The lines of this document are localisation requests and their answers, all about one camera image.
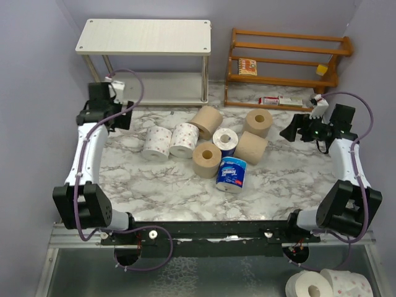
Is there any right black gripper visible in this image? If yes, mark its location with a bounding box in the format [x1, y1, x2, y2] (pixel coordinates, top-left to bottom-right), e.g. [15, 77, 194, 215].
[280, 113, 332, 142]

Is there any brown paper roll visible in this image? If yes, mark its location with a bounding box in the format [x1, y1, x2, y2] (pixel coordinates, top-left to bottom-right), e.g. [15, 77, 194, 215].
[192, 142, 222, 179]
[189, 106, 223, 140]
[233, 131, 268, 165]
[243, 109, 273, 138]

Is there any blue Vinda roll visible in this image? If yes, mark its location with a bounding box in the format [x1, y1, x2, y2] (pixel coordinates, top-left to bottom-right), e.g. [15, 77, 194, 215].
[212, 128, 239, 157]

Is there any white floral paper roll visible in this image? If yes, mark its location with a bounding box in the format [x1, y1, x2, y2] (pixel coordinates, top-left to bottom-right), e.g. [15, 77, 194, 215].
[142, 126, 172, 161]
[170, 123, 199, 159]

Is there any blue Tempo roll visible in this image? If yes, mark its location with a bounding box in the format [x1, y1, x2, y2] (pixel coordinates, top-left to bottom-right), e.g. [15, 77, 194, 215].
[216, 157, 247, 194]

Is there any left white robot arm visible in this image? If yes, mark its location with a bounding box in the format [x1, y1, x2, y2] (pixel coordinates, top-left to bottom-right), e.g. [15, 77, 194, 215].
[53, 82, 137, 244]

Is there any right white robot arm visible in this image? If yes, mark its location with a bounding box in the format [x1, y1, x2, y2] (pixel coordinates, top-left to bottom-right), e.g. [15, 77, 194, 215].
[280, 104, 382, 242]

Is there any white two-tier shelf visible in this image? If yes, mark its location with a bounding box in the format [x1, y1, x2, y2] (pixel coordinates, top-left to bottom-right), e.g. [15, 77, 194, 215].
[75, 19, 212, 106]

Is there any white green small box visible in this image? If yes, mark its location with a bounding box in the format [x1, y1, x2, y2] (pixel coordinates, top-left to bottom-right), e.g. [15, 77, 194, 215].
[278, 96, 303, 107]

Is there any red white small box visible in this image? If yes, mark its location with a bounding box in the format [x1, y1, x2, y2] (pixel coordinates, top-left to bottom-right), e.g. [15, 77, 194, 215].
[259, 97, 280, 106]

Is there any wooden slatted rack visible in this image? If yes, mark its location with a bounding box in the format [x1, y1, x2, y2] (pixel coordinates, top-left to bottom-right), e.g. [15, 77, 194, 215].
[223, 28, 354, 111]

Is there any yellow sponge block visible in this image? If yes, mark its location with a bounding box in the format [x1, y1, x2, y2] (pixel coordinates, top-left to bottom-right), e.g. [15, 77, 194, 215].
[316, 64, 329, 76]

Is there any orange snack packet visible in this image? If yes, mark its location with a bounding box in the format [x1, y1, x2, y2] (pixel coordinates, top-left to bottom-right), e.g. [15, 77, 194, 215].
[238, 58, 257, 76]

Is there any brown paper roll front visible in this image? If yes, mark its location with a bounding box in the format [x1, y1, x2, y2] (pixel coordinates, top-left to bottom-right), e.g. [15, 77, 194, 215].
[192, 142, 222, 179]

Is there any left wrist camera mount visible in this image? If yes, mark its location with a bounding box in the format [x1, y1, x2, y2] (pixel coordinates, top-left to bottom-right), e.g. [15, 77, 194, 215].
[105, 77, 126, 104]

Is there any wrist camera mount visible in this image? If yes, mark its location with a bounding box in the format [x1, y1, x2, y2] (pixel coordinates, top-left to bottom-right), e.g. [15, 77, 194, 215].
[309, 94, 329, 119]
[105, 77, 126, 104]

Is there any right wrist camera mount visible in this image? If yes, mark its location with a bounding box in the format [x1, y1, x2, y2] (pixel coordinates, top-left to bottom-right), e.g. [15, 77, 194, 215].
[309, 94, 329, 119]

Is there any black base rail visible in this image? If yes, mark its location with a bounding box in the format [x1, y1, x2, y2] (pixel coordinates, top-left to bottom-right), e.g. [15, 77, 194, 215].
[101, 220, 320, 258]

